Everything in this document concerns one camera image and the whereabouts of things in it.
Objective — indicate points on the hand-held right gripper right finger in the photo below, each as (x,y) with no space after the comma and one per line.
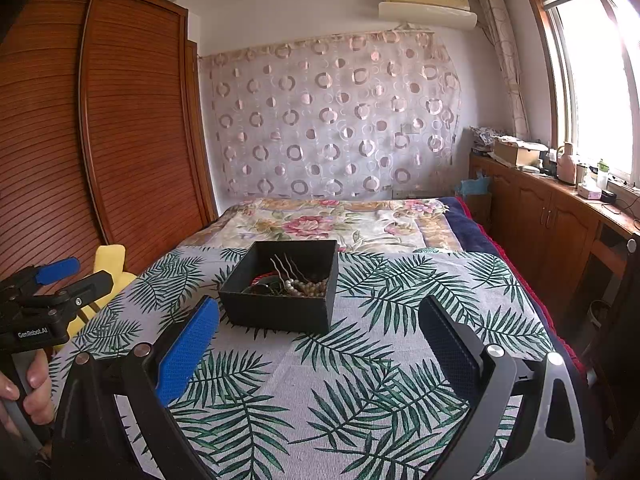
(447,350)

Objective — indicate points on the green-capped bottle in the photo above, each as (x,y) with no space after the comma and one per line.
(603,175)

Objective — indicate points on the leaf-print cloth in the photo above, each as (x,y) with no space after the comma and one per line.
(310,400)

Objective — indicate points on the patterned window curtain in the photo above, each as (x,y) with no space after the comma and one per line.
(505,60)

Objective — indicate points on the dark blue blanket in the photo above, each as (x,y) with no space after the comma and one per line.
(480,240)

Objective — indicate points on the wooden wardrobe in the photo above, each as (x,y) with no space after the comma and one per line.
(100,135)

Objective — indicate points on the pink jug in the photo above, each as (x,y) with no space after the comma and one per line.
(566,165)

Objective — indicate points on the person's left hand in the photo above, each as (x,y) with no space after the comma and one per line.
(39,390)

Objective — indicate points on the circle-patterned sheer curtain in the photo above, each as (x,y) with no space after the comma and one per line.
(330,115)

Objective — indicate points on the patterned cloth pile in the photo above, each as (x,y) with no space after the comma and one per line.
(487,134)

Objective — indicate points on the cardboard box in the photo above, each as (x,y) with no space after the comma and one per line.
(517,155)

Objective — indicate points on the metal hair fork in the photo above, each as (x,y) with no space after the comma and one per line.
(287,267)

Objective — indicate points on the light blue paper bag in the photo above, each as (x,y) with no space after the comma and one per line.
(472,185)

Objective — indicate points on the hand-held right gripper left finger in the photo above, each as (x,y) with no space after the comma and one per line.
(187,355)

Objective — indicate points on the window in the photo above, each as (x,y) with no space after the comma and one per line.
(590,60)

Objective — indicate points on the black jewelry box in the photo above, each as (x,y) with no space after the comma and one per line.
(275,312)

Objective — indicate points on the tissue box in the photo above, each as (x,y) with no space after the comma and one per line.
(590,191)

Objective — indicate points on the yellow plush toy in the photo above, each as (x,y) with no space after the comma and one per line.
(112,265)

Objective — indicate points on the wall air conditioner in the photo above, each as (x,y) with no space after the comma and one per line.
(425,5)

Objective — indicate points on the floral blanket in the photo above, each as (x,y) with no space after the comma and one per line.
(310,225)

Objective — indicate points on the wooden side cabinet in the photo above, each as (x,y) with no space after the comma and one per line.
(540,225)

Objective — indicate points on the white waste bin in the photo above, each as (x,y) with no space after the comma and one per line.
(598,314)

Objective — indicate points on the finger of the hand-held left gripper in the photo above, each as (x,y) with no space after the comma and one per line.
(87,287)
(57,270)

